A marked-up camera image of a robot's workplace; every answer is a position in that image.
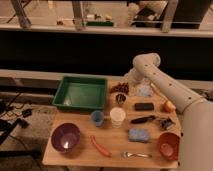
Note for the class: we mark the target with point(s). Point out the blue sponge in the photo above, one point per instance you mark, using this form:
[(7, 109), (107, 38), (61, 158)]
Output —
[(138, 135)]

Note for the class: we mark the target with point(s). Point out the silver fork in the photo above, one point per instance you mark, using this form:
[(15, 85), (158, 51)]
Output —
[(128, 154)]

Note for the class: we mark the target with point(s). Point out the green plastic tray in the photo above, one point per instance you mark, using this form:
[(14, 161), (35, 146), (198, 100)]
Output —
[(81, 93)]

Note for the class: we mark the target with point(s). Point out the white plastic cup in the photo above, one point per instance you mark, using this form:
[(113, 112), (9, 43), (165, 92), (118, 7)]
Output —
[(117, 116)]

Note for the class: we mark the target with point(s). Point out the orange carrot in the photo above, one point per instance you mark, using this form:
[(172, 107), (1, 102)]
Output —
[(100, 148)]

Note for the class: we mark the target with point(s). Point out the clear plastic bag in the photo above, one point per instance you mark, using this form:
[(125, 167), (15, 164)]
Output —
[(143, 91)]

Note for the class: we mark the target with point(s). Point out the black rectangular block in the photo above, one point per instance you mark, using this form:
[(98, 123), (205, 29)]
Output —
[(144, 106)]

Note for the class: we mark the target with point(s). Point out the orange bowl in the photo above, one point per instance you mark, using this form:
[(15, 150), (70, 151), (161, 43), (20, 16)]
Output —
[(168, 146)]

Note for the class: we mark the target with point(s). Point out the purple bowl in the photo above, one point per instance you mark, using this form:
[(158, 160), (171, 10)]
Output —
[(65, 137)]

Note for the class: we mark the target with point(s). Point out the blue plastic cup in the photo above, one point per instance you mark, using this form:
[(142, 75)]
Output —
[(97, 118)]

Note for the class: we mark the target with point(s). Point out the wooden spatula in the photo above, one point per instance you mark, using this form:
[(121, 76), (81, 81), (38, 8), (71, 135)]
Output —
[(156, 90)]

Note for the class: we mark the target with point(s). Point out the dark red grape bunch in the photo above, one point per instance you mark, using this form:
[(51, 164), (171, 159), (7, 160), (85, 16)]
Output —
[(120, 87)]

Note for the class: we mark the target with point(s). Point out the small metal cup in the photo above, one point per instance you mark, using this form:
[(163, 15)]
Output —
[(120, 99)]

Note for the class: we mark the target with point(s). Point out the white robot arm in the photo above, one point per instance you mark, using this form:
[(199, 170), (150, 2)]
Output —
[(196, 144)]

